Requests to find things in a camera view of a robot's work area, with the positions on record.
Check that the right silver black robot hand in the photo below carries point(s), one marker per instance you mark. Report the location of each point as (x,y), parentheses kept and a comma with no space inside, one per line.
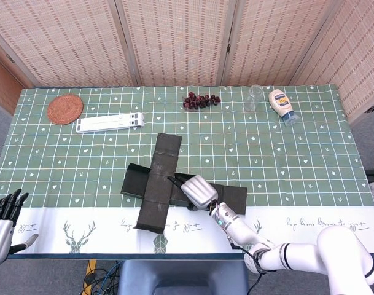
(200,192)

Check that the black foldable cardboard box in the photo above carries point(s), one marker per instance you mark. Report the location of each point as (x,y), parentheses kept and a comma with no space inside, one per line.
(156,196)

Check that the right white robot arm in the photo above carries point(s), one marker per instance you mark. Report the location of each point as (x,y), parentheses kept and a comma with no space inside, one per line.
(337,246)

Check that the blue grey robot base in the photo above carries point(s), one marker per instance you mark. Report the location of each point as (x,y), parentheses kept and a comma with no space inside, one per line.
(180,276)

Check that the green checked tablecloth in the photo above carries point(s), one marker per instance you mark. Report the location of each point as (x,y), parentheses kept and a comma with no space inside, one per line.
(282,159)

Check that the bunch of dark red grapes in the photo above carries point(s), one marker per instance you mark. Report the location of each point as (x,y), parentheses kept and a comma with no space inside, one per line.
(199,101)

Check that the yellow strip under table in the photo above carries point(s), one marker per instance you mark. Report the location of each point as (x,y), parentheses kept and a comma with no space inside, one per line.
(91,267)

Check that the clear glass jar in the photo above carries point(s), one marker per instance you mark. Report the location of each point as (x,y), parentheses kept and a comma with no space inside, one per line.
(252,99)

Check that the white folded laptop stand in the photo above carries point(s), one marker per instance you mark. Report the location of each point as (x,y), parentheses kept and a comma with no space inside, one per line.
(110,123)

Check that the mayonnaise squeeze bottle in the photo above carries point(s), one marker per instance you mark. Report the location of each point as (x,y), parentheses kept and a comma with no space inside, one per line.
(282,103)

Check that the round brown woven coaster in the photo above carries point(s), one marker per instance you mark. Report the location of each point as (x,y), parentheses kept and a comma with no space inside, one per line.
(64,109)

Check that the brown wooden panel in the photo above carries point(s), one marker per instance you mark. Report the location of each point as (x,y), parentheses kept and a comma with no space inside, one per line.
(2,86)

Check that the bamboo folding screen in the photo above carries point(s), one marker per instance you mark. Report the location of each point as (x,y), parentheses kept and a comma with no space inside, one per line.
(174,40)

